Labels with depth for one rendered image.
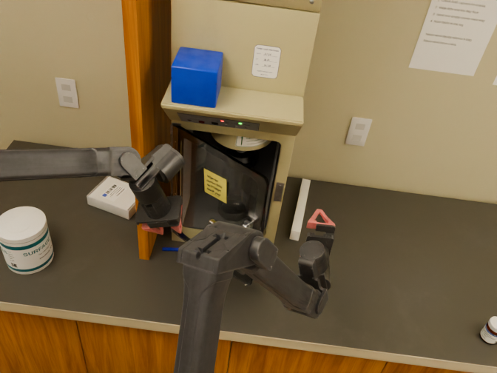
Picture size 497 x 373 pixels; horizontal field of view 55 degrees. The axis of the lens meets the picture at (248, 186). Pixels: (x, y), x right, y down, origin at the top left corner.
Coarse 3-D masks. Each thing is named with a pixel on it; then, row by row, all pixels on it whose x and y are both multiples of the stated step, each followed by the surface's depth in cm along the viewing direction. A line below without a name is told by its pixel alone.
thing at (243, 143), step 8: (216, 136) 131; (224, 136) 129; (232, 136) 128; (240, 136) 127; (224, 144) 129; (232, 144) 128; (240, 144) 128; (248, 144) 128; (256, 144) 129; (264, 144) 131
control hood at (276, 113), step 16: (224, 96) 111; (240, 96) 112; (256, 96) 113; (272, 96) 113; (288, 96) 114; (176, 112) 110; (192, 112) 108; (208, 112) 107; (224, 112) 107; (240, 112) 107; (256, 112) 107; (272, 112) 108; (288, 112) 109; (272, 128) 114; (288, 128) 111
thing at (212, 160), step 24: (192, 144) 120; (192, 168) 125; (216, 168) 119; (240, 168) 113; (192, 192) 131; (240, 192) 117; (264, 192) 112; (192, 216) 136; (216, 216) 129; (240, 216) 122
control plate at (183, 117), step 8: (184, 120) 117; (192, 120) 116; (200, 120) 115; (208, 120) 114; (216, 120) 112; (224, 120) 111; (232, 120) 110; (240, 128) 118; (248, 128) 117; (256, 128) 116
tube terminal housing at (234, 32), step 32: (192, 0) 102; (224, 0) 102; (192, 32) 107; (224, 32) 106; (256, 32) 106; (288, 32) 105; (224, 64) 111; (288, 64) 110; (192, 128) 124; (224, 128) 123; (288, 160) 128
